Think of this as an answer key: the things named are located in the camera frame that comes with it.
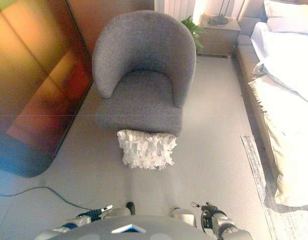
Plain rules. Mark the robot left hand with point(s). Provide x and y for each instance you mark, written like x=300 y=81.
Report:
x=94 y=214

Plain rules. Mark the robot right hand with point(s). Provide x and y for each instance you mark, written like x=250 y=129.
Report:
x=207 y=208

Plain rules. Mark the white fringed cushion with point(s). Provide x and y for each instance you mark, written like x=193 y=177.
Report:
x=146 y=150

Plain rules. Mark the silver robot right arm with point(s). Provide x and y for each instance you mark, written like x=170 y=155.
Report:
x=226 y=226

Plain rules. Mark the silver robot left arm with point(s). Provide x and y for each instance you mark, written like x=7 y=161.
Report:
x=69 y=224

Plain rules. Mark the silver robot right leg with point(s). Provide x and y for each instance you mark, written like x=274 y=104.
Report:
x=184 y=215

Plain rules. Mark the silver robot leg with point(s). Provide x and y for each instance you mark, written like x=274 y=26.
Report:
x=184 y=215
x=119 y=212

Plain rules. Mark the silver robot left leg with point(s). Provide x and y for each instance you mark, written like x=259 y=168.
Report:
x=119 y=212

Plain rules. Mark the grey robot torso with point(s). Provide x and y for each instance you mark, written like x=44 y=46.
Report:
x=134 y=226

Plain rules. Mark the beige fringed throw blanket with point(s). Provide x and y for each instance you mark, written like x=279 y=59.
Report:
x=291 y=155

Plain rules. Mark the glossy reflective cabinet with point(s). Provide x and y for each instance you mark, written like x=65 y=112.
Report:
x=31 y=87

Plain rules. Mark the bed with white bedding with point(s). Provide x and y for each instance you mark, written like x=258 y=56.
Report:
x=289 y=62

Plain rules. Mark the grey fabric tub armchair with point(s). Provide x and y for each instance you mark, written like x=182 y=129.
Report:
x=144 y=50

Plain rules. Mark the wooden nightstand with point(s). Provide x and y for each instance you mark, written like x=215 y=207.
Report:
x=219 y=37

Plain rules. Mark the green potted plant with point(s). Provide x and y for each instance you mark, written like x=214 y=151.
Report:
x=194 y=27

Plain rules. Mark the dark object on nightstand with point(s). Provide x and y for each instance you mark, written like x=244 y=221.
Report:
x=217 y=20

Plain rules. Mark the white pillow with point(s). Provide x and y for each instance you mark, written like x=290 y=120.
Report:
x=289 y=15

